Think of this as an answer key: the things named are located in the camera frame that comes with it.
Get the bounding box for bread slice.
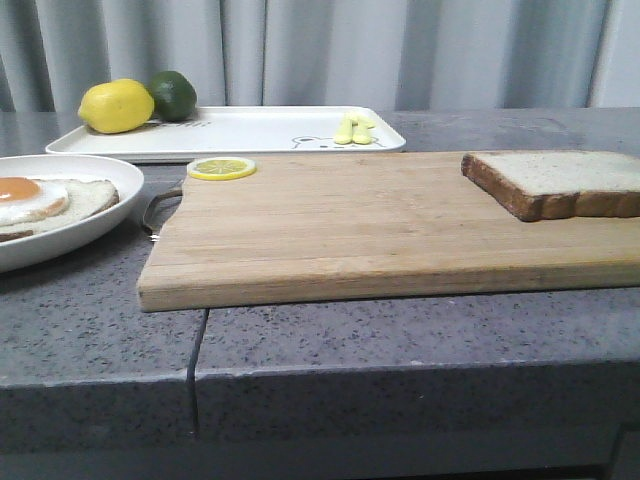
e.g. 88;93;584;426
461;150;639;222
1;177;120;242

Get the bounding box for white round plate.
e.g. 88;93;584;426
1;154;144;273

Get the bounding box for white rectangular tray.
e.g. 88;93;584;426
46;106;406;164

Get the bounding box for wooden cutting board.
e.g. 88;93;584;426
137;152;639;311

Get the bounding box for left yellow-green small piece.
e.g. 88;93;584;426
333;114;357;145

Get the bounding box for yellow-green small piece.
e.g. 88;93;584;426
333;114;357;145
352;114;375;145

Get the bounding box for right yellow-green small piece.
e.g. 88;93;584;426
352;114;375;145

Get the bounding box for lemon slice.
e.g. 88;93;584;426
187;157;257;181

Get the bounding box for grey curtain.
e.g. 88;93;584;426
1;1;639;112

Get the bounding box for green lime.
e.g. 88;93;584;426
147;70;197;122

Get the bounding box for yellow lemon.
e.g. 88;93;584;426
77;78;155;134

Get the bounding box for fried egg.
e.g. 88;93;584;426
1;177;69;226

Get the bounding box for metal cutting board handle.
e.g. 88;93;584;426
140;182;183;242

